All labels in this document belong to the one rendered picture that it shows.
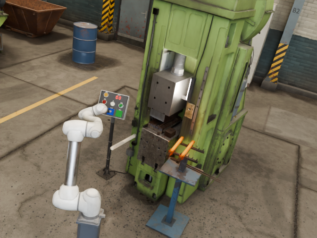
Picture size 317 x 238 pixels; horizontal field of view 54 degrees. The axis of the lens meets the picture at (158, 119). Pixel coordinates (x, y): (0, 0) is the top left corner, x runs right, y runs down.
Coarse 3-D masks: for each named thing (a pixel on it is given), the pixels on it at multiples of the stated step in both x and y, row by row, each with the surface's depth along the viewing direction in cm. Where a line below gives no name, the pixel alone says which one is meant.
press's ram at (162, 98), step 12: (168, 72) 349; (156, 84) 339; (168, 84) 330; (180, 84) 334; (156, 96) 344; (168, 96) 335; (180, 96) 346; (156, 108) 349; (168, 108) 339; (180, 108) 360
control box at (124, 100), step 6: (102, 90) 365; (102, 96) 365; (108, 96) 364; (114, 96) 364; (126, 96) 363; (102, 102) 364; (108, 102) 364; (114, 102) 363; (120, 102) 363; (126, 102) 363; (114, 108) 363; (120, 108) 363; (126, 108) 364; (102, 114) 364; (114, 114) 363
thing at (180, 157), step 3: (192, 141) 330; (189, 144) 324; (192, 144) 327; (189, 147) 319; (186, 150) 313; (183, 153) 307; (180, 156) 301; (183, 156) 301; (177, 159) 296; (180, 159) 297; (177, 162) 295
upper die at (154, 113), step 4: (152, 108) 354; (152, 112) 354; (156, 112) 351; (160, 112) 348; (176, 112) 368; (180, 112) 378; (152, 116) 356; (156, 116) 353; (160, 116) 349; (164, 116) 346; (168, 116) 354; (172, 116) 362; (160, 120) 351; (164, 120) 349
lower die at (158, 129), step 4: (176, 116) 385; (152, 120) 367; (156, 120) 367; (168, 120) 370; (148, 124) 363; (152, 124) 359; (164, 124) 362; (168, 124) 363; (152, 128) 361; (156, 128) 358; (160, 128) 355; (160, 132) 356
